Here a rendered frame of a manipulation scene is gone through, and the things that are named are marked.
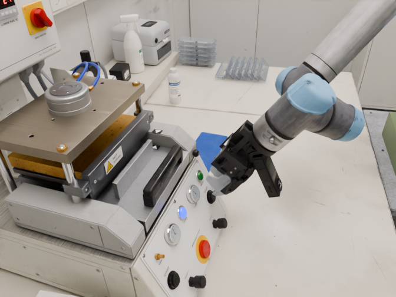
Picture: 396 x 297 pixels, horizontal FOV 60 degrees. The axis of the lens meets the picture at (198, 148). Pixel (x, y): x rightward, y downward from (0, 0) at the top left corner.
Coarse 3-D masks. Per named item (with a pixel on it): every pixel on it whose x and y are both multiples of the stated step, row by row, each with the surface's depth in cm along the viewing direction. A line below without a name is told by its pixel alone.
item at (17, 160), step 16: (112, 128) 71; (96, 144) 66; (16, 160) 64; (32, 160) 63; (48, 160) 62; (80, 160) 62; (32, 176) 65; (48, 176) 63; (64, 176) 62; (80, 176) 60
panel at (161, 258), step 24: (192, 168) 80; (168, 216) 68; (192, 216) 76; (216, 216) 85; (192, 240) 74; (216, 240) 83; (144, 264) 60; (168, 264) 66; (192, 264) 72; (168, 288) 64; (192, 288) 71
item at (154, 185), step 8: (176, 152) 70; (168, 160) 68; (176, 160) 70; (160, 168) 66; (168, 168) 66; (152, 176) 64; (160, 176) 64; (152, 184) 62; (160, 184) 64; (144, 192) 61; (152, 192) 61; (144, 200) 62; (152, 200) 62
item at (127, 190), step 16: (144, 144) 72; (144, 160) 72; (160, 160) 74; (128, 176) 66; (144, 176) 70; (176, 176) 72; (112, 192) 66; (128, 192) 66; (160, 192) 66; (128, 208) 63; (144, 208) 63; (160, 208) 66; (144, 224) 60
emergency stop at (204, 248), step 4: (204, 240) 77; (200, 244) 76; (204, 244) 76; (208, 244) 77; (200, 248) 75; (204, 248) 76; (208, 248) 77; (200, 252) 75; (204, 252) 75; (208, 252) 77; (204, 256) 75; (208, 256) 76
